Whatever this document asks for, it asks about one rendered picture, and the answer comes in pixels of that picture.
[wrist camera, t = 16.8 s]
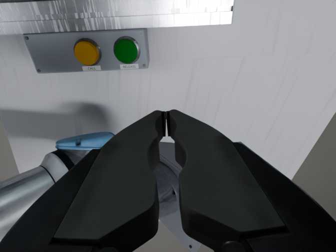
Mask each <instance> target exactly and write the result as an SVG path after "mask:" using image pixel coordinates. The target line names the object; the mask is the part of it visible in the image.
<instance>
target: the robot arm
mask: <svg viewBox="0 0 336 252"><path fill-rule="evenodd" d="M166 124H167V133H168V137H171V138H172V139H173V140H174V144H175V160H176V162H177V163H178V164H179V165H180V166H181V167H182V170H181V172H180V173H179V179H178V177H177V176H176V174H175V173H174V172H173V171H172V169H171V168H170V167H168V166H167V165H166V164H165V163H163V162H161V161H160V150H159V142H160V141H161V139H162V138H163V137H165V136H166ZM55 144H56V146H55V148H56V149H57V150H55V151H53V152H50V153H48V154H46V155H45V156H44V158H43V160H42V162H41V164H40V165H39V166H38V167H35V168H33V169H30V170H28V171H25V172H23V173H20V174H18V175H16V176H13V177H11V178H8V179H6V180H3V181H1V182H0V252H133V251H134V250H136V249H137V248H139V247H140V246H142V245H143V244H145V243H146V242H147V241H149V240H150V239H152V238H153V237H154V236H155V235H156V233H157V231H158V227H159V219H160V218H163V217H166V216H168V215H171V214H173V213H175V212H176V211H177V210H179V209H180V216H181V224H182V229H183V231H184V232H185V234H186V235H188V236H189V237H191V238H192V239H194V240H196V241H198V242H200V243H202V244H203V245H205V246H207V247H209V248H210V249H212V250H213V251H214V252H336V221H335V220H334V219H333V218H332V217H331V216H330V215H329V214H328V213H327V212H326V210H325V209H324V208H323V207H322V206H320V205H319V204H318V203H317V202H316V201H315V200H314V199H313V198H312V197H311V196H310V195H309V194H308V193H306V192H305V191H304V190H303V189H302V188H301V187H299V186H298V185H297V184H296V183H294V182H293V181H292V180H290V179H289V178H288V177H286V176H285V175H284V174H283V173H281V172H280V171H279V170H277V169H276V168H275V167H273V166H272V165H271V164H269V163H268V162H267V161H265V160H264V159H263V158H262V157H260V156H259V155H258V154H256V153H255V152H254V151H252V150H251V149H250V148H248V147H247V146H246V145H245V144H243V143H242V142H241V141H239V142H233V141H231V140H230V139H229V138H228V137H226V136H225V135H224V134H222V133H221V132H220V131H218V130H217V129H215V128H213V127H212V126H210V125H208V124H206V123H204V122H202V121H200V120H198V119H196V118H193V117H191V116H189V115H187V114H185V113H183V112H181V111H178V110H176V109H172V110H170V111H166V112H165V111H161V110H155V111H153V112H151V113H150V114H148V115H146V116H144V117H143V118H141V119H139V120H138V121H136V122H134V123H133V124H131V125H129V126H127V127H126V128H124V129H123V130H121V131H120V132H118V133H117V134H116V135H115V134H113V133H112V132H95V133H88V134H82V135H76V136H72V137H67V138H63V139H60V140H58V141H57V142H56V143H55Z"/></svg>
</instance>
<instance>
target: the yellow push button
mask: <svg viewBox="0 0 336 252"><path fill-rule="evenodd" d="M74 54H75V57H76V58H77V60H78V61H79V62H81V63H82V64H84V65H92V64H94V63H95V62H96V61H97V60H98V59H99V50H98V48H97V47H96V46H95V45H94V44H93V43H92V42H90V41H87V40H84V41H81V42H79V43H78V44H76V46H75V48H74Z"/></svg>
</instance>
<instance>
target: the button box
mask: <svg viewBox="0 0 336 252"><path fill-rule="evenodd" d="M23 38H24V41H25V43H26V46H27V49H28V51H29V54H30V56H31V59H32V62H33V64H34V67H35V69H36V72H37V73H38V74H50V73H70V72H91V71H112V70H133V69H147V68H148V67H149V62H150V54H149V42H148V30H147V28H128V29H107V30H86V31H65V32H44V33H24V34H23ZM122 39H130V40H132V41H133V42H134V43H135V44H136V45H137V48H138V55H137V58H136V59H135V61H133V62H131V63H124V62H121V61H120V60H119V59H118V58H117V57H116V54H115V46H116V44H117V43H118V42H119V41H120V40H122ZM81 41H89V42H92V43H93V44H94V45H95V46H96V47H97V49H98V51H99V58H98V60H97V61H96V62H95V63H94V64H92V65H85V64H82V63H81V62H79V61H78V59H77V58H76V56H75V46H76V45H77V44H78V43H79V42H81Z"/></svg>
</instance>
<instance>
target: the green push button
mask: <svg viewBox="0 0 336 252"><path fill-rule="evenodd" d="M114 51H115V55H116V57H117V58H118V59H119V60H120V61H121V62H123V63H126V64H128V63H132V62H133V61H135V60H136V58H137V56H138V47H137V45H136V44H135V42H133V41H132V40H130V39H127V38H125V39H121V40H120V41H119V42H118V43H117V44H116V45H115V49H114Z"/></svg>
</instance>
